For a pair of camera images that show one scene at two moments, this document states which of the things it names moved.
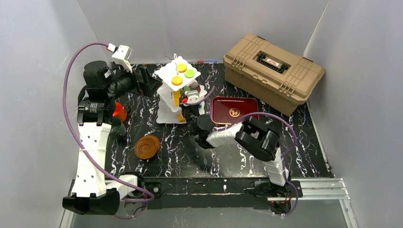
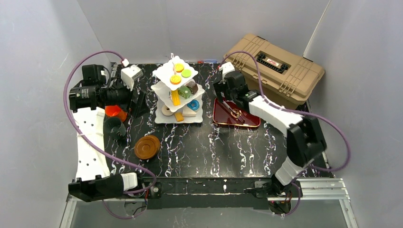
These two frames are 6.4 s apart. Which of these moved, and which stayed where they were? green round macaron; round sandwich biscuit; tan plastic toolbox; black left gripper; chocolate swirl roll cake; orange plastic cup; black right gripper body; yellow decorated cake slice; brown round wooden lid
Moved: black left gripper; green round macaron; black right gripper body
Stayed: yellow decorated cake slice; orange plastic cup; tan plastic toolbox; chocolate swirl roll cake; brown round wooden lid; round sandwich biscuit
